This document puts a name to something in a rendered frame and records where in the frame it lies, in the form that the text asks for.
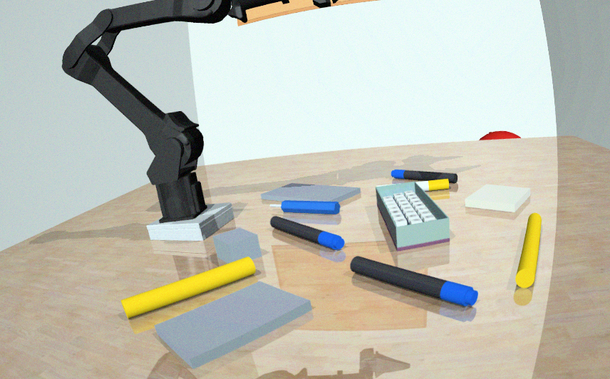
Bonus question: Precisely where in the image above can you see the black marker with blue cap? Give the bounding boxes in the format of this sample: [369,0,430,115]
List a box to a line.
[391,170,458,183]
[270,216,345,249]
[350,256,478,306]

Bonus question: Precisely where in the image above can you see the blue stylus with metal tip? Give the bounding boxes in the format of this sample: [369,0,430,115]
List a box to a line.
[269,200,341,214]

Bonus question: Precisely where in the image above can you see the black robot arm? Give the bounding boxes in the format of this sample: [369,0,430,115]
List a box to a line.
[62,0,275,223]

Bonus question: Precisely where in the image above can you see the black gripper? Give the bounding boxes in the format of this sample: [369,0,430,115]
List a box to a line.
[274,0,338,8]

